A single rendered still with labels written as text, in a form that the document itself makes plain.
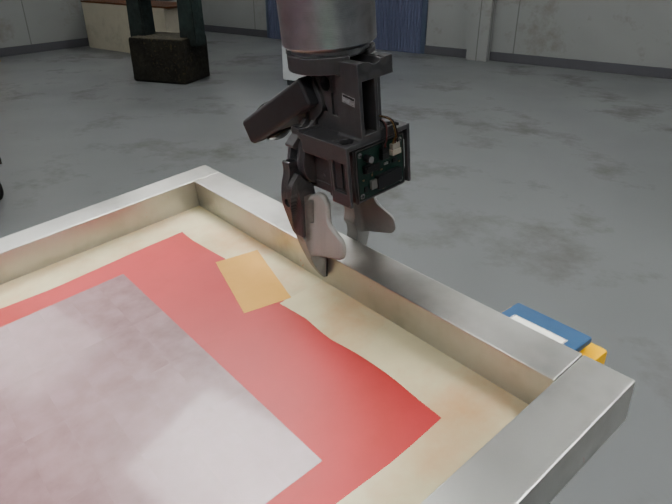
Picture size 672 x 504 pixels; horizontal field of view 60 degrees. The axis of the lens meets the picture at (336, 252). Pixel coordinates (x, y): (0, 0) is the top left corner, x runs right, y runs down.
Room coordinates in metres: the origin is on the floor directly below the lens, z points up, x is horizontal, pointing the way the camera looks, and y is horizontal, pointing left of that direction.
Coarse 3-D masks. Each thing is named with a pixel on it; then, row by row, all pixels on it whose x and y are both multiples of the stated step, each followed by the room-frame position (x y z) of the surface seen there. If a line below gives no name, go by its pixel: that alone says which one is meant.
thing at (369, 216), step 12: (360, 204) 0.52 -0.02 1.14; (372, 204) 0.51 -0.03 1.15; (348, 216) 0.52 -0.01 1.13; (360, 216) 0.52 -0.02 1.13; (372, 216) 0.51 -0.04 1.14; (384, 216) 0.50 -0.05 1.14; (348, 228) 0.53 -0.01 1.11; (360, 228) 0.52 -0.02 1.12; (372, 228) 0.51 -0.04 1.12; (384, 228) 0.50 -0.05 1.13; (360, 240) 0.52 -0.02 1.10
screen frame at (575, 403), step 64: (128, 192) 0.68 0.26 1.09; (192, 192) 0.69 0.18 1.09; (256, 192) 0.65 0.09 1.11; (0, 256) 0.55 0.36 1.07; (64, 256) 0.59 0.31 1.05; (384, 256) 0.48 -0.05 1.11; (448, 320) 0.38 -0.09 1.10; (512, 320) 0.38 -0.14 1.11; (512, 384) 0.34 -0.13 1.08; (576, 384) 0.31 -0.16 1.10; (512, 448) 0.26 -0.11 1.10; (576, 448) 0.26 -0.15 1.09
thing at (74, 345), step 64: (128, 256) 0.58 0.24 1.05; (192, 256) 0.57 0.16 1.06; (0, 320) 0.48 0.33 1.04; (64, 320) 0.47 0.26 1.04; (128, 320) 0.46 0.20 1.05; (192, 320) 0.45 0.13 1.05; (0, 384) 0.38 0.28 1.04; (64, 384) 0.38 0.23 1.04; (128, 384) 0.37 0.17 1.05; (0, 448) 0.31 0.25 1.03
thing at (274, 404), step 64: (256, 320) 0.45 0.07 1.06; (192, 384) 0.37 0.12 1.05; (256, 384) 0.36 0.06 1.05; (320, 384) 0.36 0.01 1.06; (384, 384) 0.35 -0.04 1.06; (64, 448) 0.31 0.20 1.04; (128, 448) 0.31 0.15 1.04; (192, 448) 0.30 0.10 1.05; (256, 448) 0.30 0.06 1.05; (320, 448) 0.30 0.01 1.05; (384, 448) 0.29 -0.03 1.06
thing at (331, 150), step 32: (288, 64) 0.48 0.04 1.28; (320, 64) 0.45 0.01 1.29; (352, 64) 0.44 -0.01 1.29; (384, 64) 0.45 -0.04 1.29; (320, 96) 0.48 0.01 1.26; (352, 96) 0.44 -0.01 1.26; (320, 128) 0.48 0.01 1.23; (352, 128) 0.45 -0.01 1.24; (384, 128) 0.45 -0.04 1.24; (320, 160) 0.47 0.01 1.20; (352, 160) 0.44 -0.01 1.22; (384, 160) 0.46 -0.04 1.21; (352, 192) 0.44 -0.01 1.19
